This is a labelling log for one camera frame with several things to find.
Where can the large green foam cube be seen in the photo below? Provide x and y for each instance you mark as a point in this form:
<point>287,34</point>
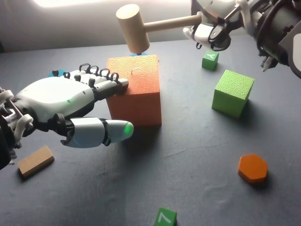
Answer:
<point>231,99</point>

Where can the small green cube letter Y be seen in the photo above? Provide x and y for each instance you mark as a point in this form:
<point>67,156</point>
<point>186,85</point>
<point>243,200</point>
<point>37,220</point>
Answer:
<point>209,62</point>

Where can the wooden mallet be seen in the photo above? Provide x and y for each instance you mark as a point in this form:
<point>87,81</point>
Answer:
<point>132,26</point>

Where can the large orange foam block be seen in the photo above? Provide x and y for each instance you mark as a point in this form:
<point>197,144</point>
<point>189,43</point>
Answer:
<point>143,101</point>

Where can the blue block with holes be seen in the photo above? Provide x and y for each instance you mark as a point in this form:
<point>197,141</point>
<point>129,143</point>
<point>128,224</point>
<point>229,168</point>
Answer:
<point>137,54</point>

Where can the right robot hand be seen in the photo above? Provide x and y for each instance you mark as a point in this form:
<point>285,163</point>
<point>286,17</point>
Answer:
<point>203,33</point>

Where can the teal round disc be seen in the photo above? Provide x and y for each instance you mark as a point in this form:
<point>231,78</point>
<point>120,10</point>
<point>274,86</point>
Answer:
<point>61,70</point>

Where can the grey table cloth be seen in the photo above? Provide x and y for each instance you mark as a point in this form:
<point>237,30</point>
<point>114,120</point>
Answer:
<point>117,188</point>

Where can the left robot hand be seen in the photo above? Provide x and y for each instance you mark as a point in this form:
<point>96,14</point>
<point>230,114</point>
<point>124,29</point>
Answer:
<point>51,99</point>

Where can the tan wooden rectangular block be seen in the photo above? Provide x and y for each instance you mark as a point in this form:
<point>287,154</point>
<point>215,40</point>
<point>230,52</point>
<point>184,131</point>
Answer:
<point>35,161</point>

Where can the small green cube number 7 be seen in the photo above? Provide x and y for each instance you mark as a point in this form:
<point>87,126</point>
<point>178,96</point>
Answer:
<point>165,217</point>

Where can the orange hexagon block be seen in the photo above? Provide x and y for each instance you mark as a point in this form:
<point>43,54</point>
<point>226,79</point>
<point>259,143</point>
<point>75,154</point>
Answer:
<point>252,168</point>

